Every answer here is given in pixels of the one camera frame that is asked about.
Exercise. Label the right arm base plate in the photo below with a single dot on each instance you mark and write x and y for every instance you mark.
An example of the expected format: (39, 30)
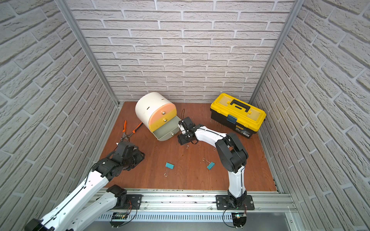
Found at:
(224, 202)

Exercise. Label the white round drawer cabinet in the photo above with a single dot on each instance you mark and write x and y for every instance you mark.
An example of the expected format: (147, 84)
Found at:
(147, 105)

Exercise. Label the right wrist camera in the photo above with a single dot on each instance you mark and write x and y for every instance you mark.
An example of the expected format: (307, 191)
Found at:
(186, 123)

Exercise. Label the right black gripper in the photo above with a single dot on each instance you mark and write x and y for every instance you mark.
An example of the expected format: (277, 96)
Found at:
(182, 140)

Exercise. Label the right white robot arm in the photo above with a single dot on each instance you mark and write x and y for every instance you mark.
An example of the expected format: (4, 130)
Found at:
(232, 154)

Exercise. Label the controller board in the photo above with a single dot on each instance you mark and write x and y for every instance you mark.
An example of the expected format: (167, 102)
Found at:
(239, 219)
(118, 219)

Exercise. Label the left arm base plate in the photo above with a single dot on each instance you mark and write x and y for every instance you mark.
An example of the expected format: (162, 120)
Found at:
(127, 200)

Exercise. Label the yellow drawer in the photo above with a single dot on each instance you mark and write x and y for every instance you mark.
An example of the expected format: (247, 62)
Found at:
(156, 125)

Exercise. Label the left controller board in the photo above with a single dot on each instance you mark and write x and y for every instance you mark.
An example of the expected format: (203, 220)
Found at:
(118, 219)

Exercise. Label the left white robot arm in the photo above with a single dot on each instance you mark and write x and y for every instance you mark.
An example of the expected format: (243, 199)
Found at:
(73, 213)

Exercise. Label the grey bottom drawer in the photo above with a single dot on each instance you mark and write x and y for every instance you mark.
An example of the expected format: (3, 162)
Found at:
(168, 130)

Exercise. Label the right controller board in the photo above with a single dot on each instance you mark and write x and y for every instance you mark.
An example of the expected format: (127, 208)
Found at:
(239, 219)

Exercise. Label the orange top drawer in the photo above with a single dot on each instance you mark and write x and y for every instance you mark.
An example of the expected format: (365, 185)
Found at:
(167, 111)

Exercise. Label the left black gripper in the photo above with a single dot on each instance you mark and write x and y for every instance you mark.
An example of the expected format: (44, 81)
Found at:
(134, 156)

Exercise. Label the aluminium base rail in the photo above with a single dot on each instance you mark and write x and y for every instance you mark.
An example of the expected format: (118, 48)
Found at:
(209, 201)

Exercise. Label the yellow black toolbox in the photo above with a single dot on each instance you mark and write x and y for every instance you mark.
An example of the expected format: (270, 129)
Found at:
(237, 115)

